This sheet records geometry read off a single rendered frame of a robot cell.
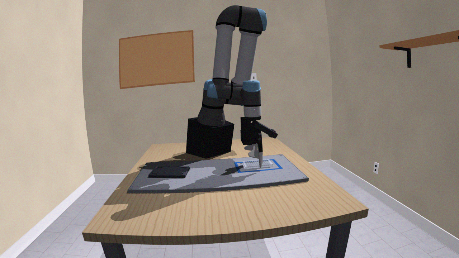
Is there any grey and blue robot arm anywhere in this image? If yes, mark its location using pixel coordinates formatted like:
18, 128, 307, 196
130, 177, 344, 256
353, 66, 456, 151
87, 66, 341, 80
197, 5, 267, 126

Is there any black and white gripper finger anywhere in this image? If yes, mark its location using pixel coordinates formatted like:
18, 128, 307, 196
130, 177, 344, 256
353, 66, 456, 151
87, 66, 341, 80
248, 135, 263, 168
244, 144, 254, 151

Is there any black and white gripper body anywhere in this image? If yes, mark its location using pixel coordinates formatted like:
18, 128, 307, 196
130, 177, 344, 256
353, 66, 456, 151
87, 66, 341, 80
241, 116, 262, 145

